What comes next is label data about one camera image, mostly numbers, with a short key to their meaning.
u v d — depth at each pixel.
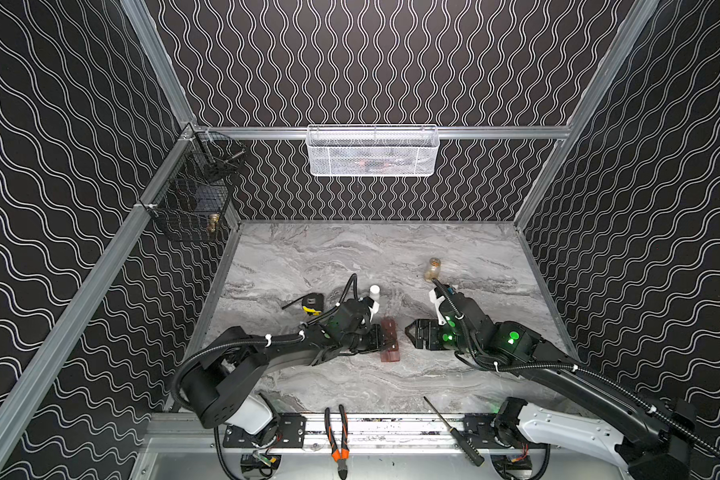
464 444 0.72
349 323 0.69
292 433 0.74
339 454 0.71
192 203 0.95
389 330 0.82
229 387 0.43
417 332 0.65
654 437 0.40
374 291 0.92
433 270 1.00
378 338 0.73
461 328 0.54
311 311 0.94
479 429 0.75
